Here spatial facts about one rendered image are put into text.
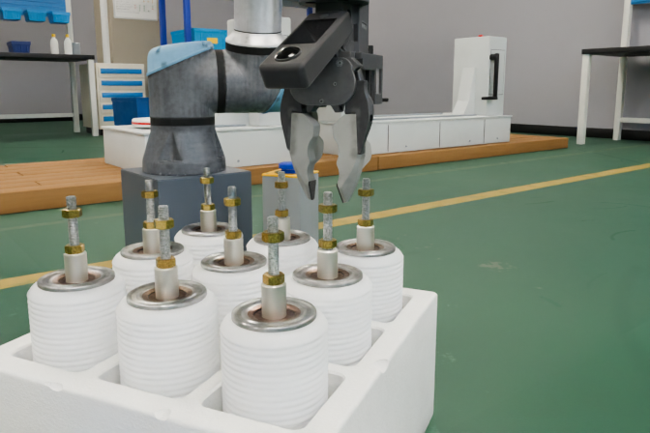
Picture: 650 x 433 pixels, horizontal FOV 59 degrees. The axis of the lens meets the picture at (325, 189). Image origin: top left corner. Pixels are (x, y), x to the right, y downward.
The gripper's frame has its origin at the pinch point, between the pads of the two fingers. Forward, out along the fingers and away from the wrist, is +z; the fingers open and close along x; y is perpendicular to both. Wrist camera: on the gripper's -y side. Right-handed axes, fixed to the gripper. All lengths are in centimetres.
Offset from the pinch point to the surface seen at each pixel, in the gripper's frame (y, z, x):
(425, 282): 74, 35, 10
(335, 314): -3.2, 12.0, -2.7
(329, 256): -0.2, 7.1, -0.6
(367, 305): 0.4, 12.0, -4.7
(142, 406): -18.6, 16.7, 8.4
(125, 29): 444, -75, 457
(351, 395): -9.2, 16.7, -7.1
